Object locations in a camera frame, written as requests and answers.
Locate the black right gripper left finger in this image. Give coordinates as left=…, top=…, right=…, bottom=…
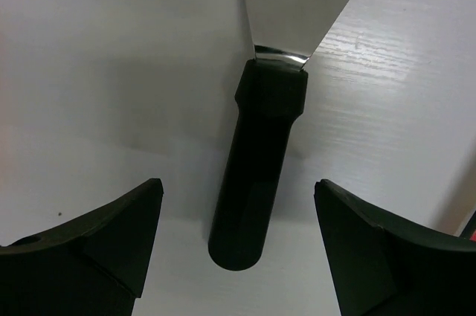
left=1, top=178, right=163, bottom=315

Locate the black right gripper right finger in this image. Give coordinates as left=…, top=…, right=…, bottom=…
left=315, top=180, right=475, bottom=315

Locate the black handled metal spatula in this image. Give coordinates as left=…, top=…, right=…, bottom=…
left=208, top=0, right=349, bottom=271

